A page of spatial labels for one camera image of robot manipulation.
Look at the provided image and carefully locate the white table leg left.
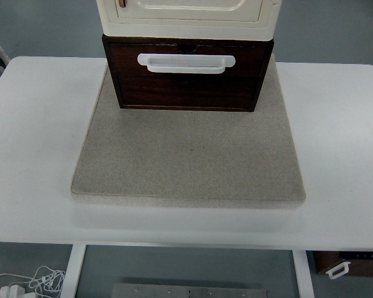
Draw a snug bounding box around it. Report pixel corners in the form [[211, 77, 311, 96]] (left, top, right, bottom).
[[60, 245, 86, 298]]

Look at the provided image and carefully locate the white table leg right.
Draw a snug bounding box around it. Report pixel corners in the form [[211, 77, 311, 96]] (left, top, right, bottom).
[[292, 250, 315, 298]]

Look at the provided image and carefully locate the beige fabric mat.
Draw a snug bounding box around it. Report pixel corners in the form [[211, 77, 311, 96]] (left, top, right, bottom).
[[70, 60, 306, 209]]

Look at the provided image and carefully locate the brown box with white handle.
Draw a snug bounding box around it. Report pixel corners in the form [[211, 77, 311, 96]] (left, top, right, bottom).
[[313, 251, 373, 279]]

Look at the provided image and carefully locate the white table leg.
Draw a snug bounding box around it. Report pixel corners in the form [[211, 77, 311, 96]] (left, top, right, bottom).
[[60, 245, 86, 298], [292, 250, 315, 298]]

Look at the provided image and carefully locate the dark wooden drawer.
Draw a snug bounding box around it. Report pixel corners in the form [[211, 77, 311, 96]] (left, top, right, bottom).
[[106, 43, 271, 111]]

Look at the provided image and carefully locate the white drawer handle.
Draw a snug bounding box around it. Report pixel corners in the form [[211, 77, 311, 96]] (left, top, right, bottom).
[[137, 53, 236, 75]]

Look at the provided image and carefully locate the white charger with cable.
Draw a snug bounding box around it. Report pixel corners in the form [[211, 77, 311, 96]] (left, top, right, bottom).
[[0, 265, 66, 297]]

